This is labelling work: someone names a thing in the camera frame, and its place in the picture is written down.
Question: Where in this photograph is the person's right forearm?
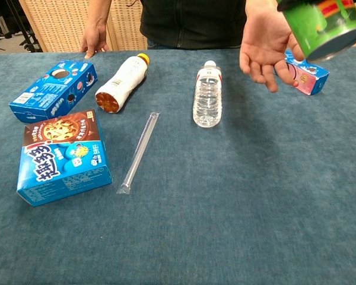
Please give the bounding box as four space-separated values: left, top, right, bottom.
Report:
87 0 113 26

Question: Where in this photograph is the person's left forearm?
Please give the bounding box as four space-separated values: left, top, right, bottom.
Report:
243 0 281 19

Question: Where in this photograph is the person's right hand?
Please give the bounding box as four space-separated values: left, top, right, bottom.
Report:
80 21 110 59

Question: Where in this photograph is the pink and blue Oreo box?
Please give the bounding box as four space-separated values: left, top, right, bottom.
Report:
274 49 330 96

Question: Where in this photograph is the green Pringles can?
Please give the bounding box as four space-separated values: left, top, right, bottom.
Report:
277 0 356 63

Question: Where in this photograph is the blue chocolate cookie box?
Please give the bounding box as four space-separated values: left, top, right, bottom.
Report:
16 109 113 207

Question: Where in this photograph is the person's left hand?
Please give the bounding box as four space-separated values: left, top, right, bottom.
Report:
239 13 305 93

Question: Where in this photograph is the teal blue tablecloth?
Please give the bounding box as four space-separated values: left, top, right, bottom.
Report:
0 46 356 285

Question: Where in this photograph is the blue Oreo cookie box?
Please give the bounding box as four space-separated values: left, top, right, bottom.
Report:
8 59 98 124

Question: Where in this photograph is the white bottle with yellow cap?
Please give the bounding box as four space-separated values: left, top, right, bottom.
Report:
94 53 151 115

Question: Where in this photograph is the clear wrapped drinking straw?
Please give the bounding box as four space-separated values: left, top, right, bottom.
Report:
116 111 161 196

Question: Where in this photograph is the person's torso in black shirt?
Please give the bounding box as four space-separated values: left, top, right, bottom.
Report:
138 0 247 50

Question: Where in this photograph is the clear plastic water bottle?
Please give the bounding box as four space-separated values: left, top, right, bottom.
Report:
192 60 223 129

